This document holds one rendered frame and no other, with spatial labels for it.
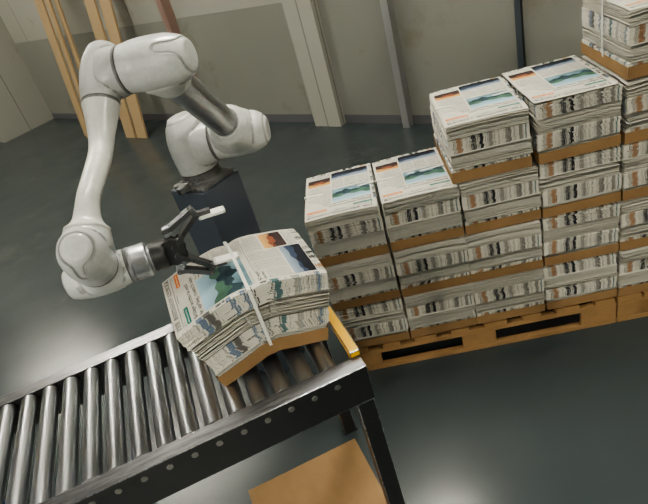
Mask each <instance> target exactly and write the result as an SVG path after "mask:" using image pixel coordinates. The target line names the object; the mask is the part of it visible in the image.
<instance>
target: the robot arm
mask: <svg viewBox="0 0 648 504"><path fill-rule="evenodd" d="M197 69H198V55H197V52H196V49H195V47H194V45H193V44H192V42H191V41H190V40H189V39H188V38H186V37H185V36H183V35H180V34H176V33H164V32H163V33H155V34H149V35H145V36H140V37H137V38H133V39H130V40H127V41H125V42H123V43H121V44H117V45H115V44H114V43H111V42H109V41H105V40H97V41H93V42H91V43H90V44H89V45H88V46H87V47H86V49H85V51H84V53H83V56H82V59H81V63H80V70H79V92H80V99H81V107H82V111H83V115H84V119H85V124H86V129H87V134H88V154H87V158H86V162H85V165H84V169H83V172H82V175H81V179H80V182H79V186H78V189H77V193H76V198H75V205H74V212H73V217H72V220H71V222H70V223H69V224H68V225H66V226H65V227H64V228H63V232H62V235H61V237H60V238H59V240H58V242H57V245H56V258H57V261H58V264H59V265H60V267H61V268H62V270H63V272H62V276H61V278H62V283H63V286H64V289H65V291H66V292H67V294H68V295H69V296H70V297H71V298H73V299H77V300H83V299H92V298H97V297H101V296H104V295H108V294H110V293H113V292H116V291H118V290H121V289H123V288H125V287H126V286H127V285H129V284H131V283H133V282H137V281H139V280H142V279H145V278H148V277H151V276H154V275H155V271H154V270H156V271H160V270H163V269H166V268H169V267H170V266H173V265H176V271H177V274H178V275H182V274H186V273H187V274H201V275H214V274H215V268H216V267H219V266H223V265H226V264H227V262H228V261H232V258H231V256H230V254H229V253H228V254H225V255H221V256H217V257H214V258H212V259H213V260H208V259H205V258H202V257H199V256H195V255H192V254H190V253H188V249H187V247H186V244H185V241H184V238H185V236H186V234H187V233H188V231H189V230H190V229H191V227H192V226H193V224H194V223H195V221H196V220H197V218H198V219H199V220H203V219H206V218H209V217H212V216H216V215H219V214H222V213H225V212H226V211H225V208H224V206H223V205H222V206H219V207H216V208H213V209H209V207H206V208H203V209H200V210H195V209H194V208H193V207H192V206H191V205H189V206H187V207H186V208H185V209H184V210H183V211H182V212H181V213H180V214H179V215H178V216H176V217H175V218H174V219H173V220H172V221H171V222H170V223H169V224H167V225H165V226H162V227H161V232H162V234H163V235H164V236H165V238H164V239H161V240H157V241H154V242H151V243H148V244H147V246H145V244H144V243H139V244H136V245H132V246H129V247H125V248H123V249H119V250H116V249H115V246H114V241H113V237H112V232H111V228H110V227H109V226H108V225H106V224H105V223H104V221H103V219H102V216H101V196H102V192H103V189H104V186H105V182H106V179H107V176H108V173H109V170H110V167H111V163H112V158H113V152H114V144H115V136H116V129H117V123H118V118H119V113H120V107H121V99H124V98H126V97H128V96H130V95H132V94H136V93H143V92H145V93H146V94H150V95H156V96H160V97H163V98H170V99H172V100H173V101H174V102H176V103H177V104H178V105H179V106H181V107H182V108H183V109H184V110H186V111H183V112H180V113H178V114H175V115H174V116H172V117H171V118H169V119H168V121H167V125H166V129H165V133H166V141H167V145H168V149H169V151H170V154H171V157H172V159H173V161H174V163H175V165H176V167H177V169H178V171H179V173H180V175H181V178H182V180H181V181H180V182H178V183H177V184H175V185H174V189H175V190H176V191H177V194H179V195H182V194H185V193H187V192H189V191H194V192H199V193H205V192H207V191H208V190H209V189H210V188H211V187H212V186H213V185H215V184H216V183H218V182H219V181H220V180H222V179H223V178H224V177H226V176H227V175H229V174H231V173H233V168H231V167H220V165H219V163H218V160H221V159H229V158H235V157H240V156H244V155H248V154H252V153H255V152H257V151H259V150H261V149H262V148H263V147H265V146H266V145H267V144H268V142H269V141H270V139H271V131H270V126H269V122H268V119H267V117H266V116H265V115H263V113H261V112H259V111H256V110H247V109H244V108H241V107H238V106H235V105H231V104H227V105H226V104H225V103H224V102H223V101H221V100H220V99H219V98H218V97H217V96H216V95H215V94H214V93H213V92H212V91H211V90H210V89H209V88H208V87H207V86H206V85H205V84H204V83H203V82H201V81H200V80H199V79H198V78H197V77H196V76H195V73H196V72H197ZM187 218H188V219H187ZM185 219H187V220H186V222H185V223H184V225H183V226H182V228H181V229H180V231H178V232H177V234H176V235H175V237H174V236H170V234H171V232H172V231H173V230H174V229H176V228H177V227H178V226H179V225H180V224H181V223H182V222H183V221H184V220H185ZM183 261H185V262H189V263H195V264H198V265H201V266H191V265H182V264H181V263H182V262H183ZM204 266H205V267H204Z"/></svg>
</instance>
